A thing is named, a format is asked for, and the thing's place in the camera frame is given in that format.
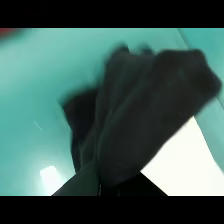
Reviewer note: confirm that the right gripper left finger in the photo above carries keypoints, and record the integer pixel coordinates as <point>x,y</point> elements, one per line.
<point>85,181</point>

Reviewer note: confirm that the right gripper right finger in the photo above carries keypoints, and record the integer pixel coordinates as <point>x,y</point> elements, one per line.
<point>140,188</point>

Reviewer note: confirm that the black T-shirt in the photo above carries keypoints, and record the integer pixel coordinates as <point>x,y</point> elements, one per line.
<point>143,110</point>

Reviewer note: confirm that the white garment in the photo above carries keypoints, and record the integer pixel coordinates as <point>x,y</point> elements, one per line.
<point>190,163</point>

